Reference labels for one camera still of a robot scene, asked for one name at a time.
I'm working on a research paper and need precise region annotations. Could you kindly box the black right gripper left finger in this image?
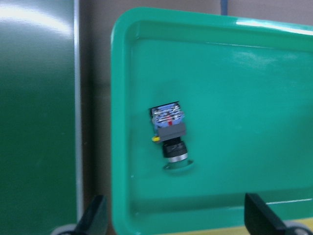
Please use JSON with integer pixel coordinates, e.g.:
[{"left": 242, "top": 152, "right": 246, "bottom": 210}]
[{"left": 74, "top": 195, "right": 107, "bottom": 235}]

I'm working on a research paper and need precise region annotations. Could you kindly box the green conveyor belt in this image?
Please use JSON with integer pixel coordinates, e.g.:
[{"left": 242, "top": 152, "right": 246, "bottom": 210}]
[{"left": 0, "top": 0, "right": 83, "bottom": 235}]

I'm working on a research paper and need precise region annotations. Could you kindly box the green mushroom button switch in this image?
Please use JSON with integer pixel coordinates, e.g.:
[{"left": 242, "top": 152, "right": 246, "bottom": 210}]
[{"left": 149, "top": 101, "right": 193, "bottom": 173}]

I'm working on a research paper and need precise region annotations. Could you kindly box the yellow plastic tray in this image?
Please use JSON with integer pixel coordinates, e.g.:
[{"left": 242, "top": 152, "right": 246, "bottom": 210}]
[{"left": 234, "top": 215, "right": 313, "bottom": 235}]

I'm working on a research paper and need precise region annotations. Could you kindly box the green plastic tray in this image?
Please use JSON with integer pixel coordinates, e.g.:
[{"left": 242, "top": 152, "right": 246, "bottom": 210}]
[{"left": 111, "top": 8, "right": 313, "bottom": 235}]

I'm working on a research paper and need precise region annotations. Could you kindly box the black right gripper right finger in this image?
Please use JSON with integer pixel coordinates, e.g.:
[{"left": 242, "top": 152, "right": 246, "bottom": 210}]
[{"left": 244, "top": 193, "right": 287, "bottom": 235}]

